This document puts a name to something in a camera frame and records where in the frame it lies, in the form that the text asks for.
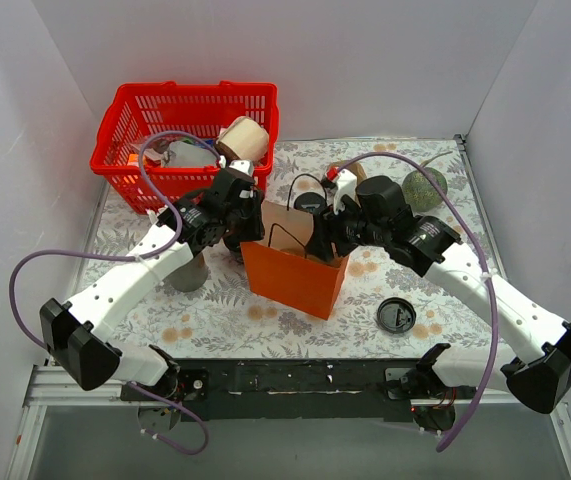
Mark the orange snack box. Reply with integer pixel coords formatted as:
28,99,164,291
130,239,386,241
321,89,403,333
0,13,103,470
127,154,139,167

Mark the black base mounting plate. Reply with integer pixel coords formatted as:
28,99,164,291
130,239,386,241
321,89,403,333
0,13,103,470
176,358,440,422

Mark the black coffee cup lid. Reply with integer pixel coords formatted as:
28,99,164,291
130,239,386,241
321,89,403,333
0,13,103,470
376,297,416,334

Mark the aluminium frame rail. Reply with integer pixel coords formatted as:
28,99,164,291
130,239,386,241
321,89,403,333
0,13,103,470
8,366,571,479

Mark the orange paper bag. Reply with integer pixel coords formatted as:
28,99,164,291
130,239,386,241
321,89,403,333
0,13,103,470
241,200,348,320

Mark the green netted melon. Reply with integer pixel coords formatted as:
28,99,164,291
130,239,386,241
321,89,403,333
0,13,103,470
401,151,450,213

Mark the grey wrapped package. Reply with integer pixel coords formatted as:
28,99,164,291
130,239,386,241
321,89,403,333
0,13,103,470
164,140,219,168

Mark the black printed coffee cup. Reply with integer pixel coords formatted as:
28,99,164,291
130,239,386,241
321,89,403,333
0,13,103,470
223,236,244,264

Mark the floral table mat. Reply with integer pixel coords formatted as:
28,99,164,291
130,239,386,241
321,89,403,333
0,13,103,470
62,139,509,360

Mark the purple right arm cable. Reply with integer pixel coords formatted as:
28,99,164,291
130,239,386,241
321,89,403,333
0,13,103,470
329,152,501,454

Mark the red plastic shopping basket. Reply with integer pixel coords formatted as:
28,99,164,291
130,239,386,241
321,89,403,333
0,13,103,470
90,81,279,214

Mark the grey tin straw holder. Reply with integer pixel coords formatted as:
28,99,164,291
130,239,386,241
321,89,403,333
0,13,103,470
167,253,209,293

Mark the beige paper wrapped roll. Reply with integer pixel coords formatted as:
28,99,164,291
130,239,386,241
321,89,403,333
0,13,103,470
214,116,269,163

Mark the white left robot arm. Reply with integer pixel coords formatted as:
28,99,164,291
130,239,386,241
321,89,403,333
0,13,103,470
40,160,264,400

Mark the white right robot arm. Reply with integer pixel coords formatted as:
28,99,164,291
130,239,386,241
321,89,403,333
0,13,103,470
306,167,571,414

